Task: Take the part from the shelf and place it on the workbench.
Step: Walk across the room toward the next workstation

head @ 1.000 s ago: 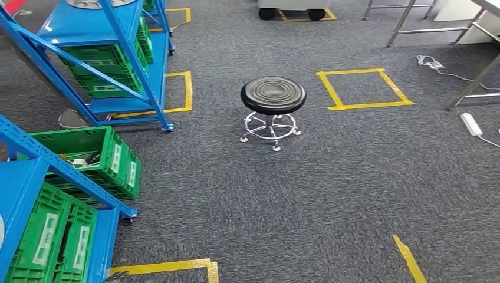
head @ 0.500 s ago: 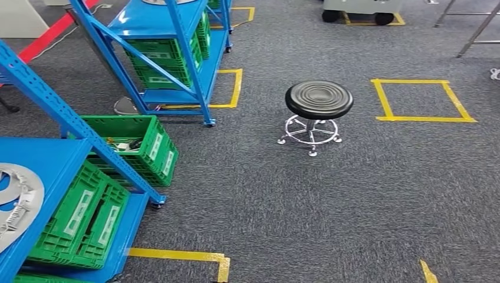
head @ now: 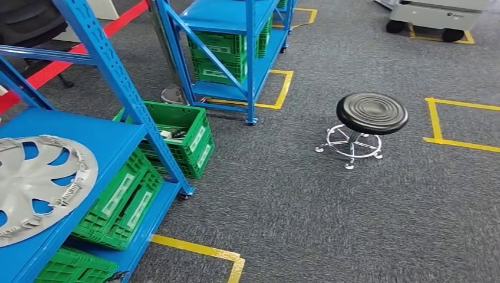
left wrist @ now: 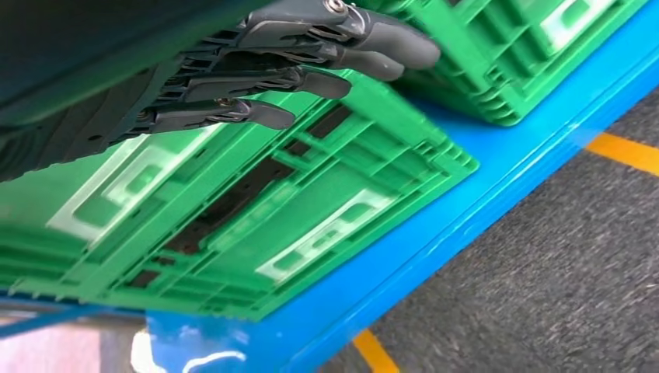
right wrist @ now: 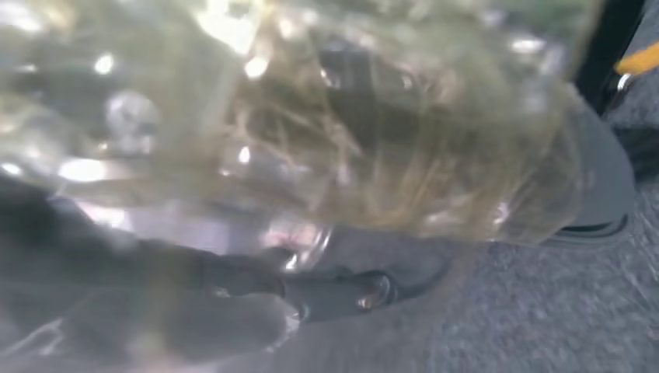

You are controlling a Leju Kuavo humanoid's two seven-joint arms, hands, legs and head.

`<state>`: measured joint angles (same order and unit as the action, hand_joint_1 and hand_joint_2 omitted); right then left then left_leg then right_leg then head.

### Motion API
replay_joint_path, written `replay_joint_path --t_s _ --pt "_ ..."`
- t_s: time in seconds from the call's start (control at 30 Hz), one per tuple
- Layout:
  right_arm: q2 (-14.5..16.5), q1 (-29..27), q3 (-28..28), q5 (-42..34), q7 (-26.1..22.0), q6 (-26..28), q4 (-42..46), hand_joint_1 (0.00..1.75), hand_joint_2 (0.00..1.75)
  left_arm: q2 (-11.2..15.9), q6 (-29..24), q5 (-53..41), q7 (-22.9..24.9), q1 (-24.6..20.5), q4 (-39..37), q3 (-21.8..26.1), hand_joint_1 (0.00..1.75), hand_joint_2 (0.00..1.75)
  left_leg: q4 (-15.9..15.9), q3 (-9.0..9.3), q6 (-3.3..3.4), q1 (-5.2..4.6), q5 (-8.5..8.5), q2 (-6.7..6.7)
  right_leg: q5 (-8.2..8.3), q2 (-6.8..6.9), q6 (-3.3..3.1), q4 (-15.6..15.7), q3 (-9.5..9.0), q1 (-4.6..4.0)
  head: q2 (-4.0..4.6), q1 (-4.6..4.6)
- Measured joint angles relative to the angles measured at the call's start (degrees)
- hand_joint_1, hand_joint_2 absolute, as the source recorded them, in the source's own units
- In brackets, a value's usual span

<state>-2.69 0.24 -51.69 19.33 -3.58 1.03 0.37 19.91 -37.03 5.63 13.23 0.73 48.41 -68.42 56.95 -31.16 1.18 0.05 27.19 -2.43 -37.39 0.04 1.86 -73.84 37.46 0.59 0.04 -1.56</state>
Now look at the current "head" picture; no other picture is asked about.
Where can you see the chrome stanchion post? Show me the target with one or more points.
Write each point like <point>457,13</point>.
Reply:
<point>173,95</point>

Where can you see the grey wheel hubcap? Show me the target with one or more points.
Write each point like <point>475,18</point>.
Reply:
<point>23,183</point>

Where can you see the green plastic crate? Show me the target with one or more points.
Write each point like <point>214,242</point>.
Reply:
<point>218,45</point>
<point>199,160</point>
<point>281,3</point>
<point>195,136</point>
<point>117,193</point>
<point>74,267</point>
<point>213,72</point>
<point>138,211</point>

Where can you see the red barrier belt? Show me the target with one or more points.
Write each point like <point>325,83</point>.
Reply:
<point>117,24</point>

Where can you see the blue metal shelf rack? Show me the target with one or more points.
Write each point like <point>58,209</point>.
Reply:
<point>226,15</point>
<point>78,129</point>

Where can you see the white panel desk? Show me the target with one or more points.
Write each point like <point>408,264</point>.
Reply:
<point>105,9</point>

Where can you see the black office chair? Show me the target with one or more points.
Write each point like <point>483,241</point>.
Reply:
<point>31,19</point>

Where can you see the black round stool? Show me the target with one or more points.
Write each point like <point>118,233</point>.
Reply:
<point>371,113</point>

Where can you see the white wheeled machine base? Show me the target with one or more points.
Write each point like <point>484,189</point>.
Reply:
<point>433,15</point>

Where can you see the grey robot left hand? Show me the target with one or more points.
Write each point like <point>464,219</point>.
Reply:
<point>117,278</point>

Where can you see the yellow floor tape outline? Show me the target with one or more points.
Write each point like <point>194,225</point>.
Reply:
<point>195,248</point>
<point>468,38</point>

